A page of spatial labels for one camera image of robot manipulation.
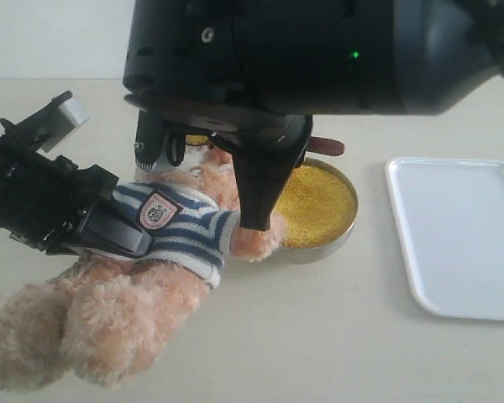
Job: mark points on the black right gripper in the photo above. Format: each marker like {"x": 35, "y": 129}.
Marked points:
{"x": 252, "y": 74}

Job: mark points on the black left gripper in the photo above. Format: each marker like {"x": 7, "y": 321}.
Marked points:
{"x": 44, "y": 205}

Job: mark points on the dark wooden spoon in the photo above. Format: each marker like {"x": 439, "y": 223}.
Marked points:
{"x": 325, "y": 146}

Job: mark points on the tan teddy bear striped shirt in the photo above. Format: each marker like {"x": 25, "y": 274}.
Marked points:
{"x": 108, "y": 318}

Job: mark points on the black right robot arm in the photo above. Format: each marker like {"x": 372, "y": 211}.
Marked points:
{"x": 443, "y": 51}

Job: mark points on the yellow millet grain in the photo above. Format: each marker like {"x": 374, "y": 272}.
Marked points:
{"x": 318, "y": 207}

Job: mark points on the steel bowl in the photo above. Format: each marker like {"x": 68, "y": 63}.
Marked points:
{"x": 313, "y": 255}

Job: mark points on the white plastic tray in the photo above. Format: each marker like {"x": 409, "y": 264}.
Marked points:
{"x": 449, "y": 216}

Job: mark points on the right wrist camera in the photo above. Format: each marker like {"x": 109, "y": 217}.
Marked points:
{"x": 158, "y": 146}

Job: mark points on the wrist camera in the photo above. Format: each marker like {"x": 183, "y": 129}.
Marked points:
{"x": 49, "y": 126}
{"x": 158, "y": 146}

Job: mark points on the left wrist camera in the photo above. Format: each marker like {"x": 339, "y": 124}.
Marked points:
{"x": 49, "y": 126}

